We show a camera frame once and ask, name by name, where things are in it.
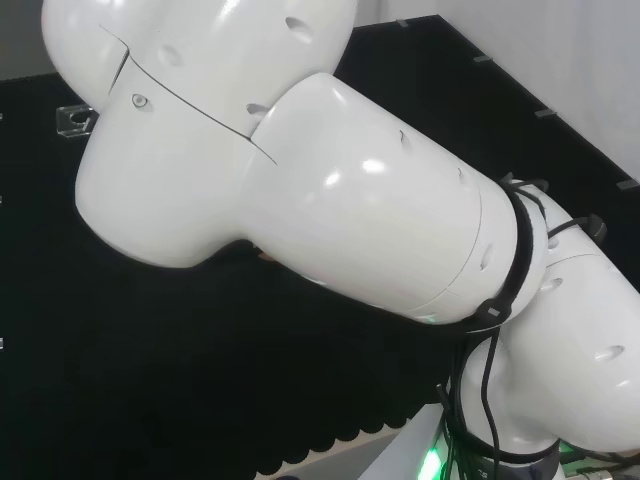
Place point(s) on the clear acrylic funnel stand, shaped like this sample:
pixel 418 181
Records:
pixel 70 120

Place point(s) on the black bench cloth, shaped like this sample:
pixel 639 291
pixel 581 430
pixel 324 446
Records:
pixel 150 325

